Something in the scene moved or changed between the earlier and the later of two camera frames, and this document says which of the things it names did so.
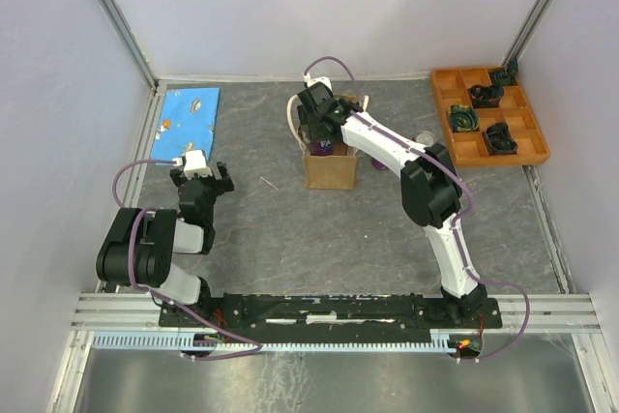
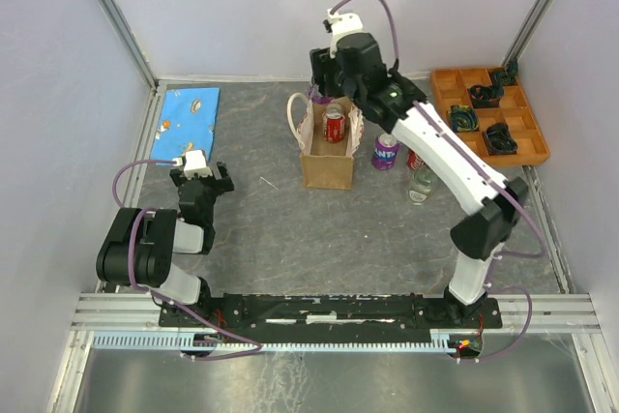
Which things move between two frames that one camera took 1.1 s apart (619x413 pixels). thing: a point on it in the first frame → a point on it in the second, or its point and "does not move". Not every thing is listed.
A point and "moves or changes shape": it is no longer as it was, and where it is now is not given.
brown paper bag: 336,171 does not move
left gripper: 223,185 does not move
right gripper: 307,123 → 321,65
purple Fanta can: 321,148 moves or changes shape
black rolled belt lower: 499,140 does not move
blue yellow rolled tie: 463,118 does not move
